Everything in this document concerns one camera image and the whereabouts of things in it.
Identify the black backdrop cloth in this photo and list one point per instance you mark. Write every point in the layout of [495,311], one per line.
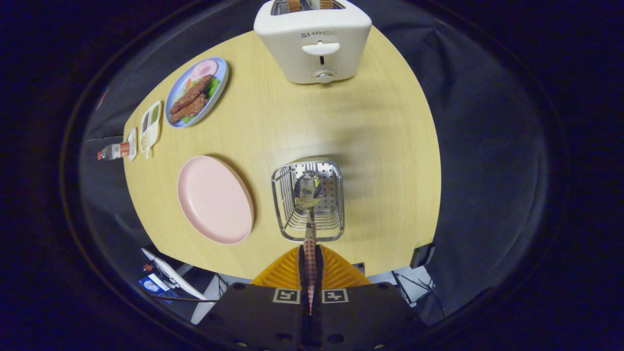
[487,146]

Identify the clear bottle with red label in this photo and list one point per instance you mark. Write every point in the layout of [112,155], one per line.
[114,151]

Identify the white square coaster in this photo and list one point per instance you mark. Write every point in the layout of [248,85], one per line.
[132,144]

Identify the white toaster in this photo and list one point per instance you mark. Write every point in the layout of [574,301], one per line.
[292,48]

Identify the blue plate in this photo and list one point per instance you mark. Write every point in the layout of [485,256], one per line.
[222,73]

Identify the white table frame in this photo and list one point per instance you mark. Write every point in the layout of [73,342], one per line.
[170,273]

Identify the thin toast slice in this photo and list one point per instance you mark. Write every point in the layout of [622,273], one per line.
[294,5]

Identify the blue booklet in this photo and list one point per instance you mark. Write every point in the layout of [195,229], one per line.
[151,286]

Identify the short brown meat strip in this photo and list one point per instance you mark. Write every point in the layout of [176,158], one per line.
[190,111]

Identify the white divided condiment tray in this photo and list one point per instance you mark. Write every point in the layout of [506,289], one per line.
[150,129]

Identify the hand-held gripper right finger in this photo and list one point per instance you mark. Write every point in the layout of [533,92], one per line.
[360,317]

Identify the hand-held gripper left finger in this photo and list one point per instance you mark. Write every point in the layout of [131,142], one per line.
[263,317]

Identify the long brown meat strip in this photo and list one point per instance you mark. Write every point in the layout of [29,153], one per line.
[192,95]

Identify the pink plate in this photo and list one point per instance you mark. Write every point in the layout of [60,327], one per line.
[214,200]

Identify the black table clamp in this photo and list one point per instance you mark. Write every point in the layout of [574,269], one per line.
[423,255]

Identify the pink ham slice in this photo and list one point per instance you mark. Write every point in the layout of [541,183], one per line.
[204,69]

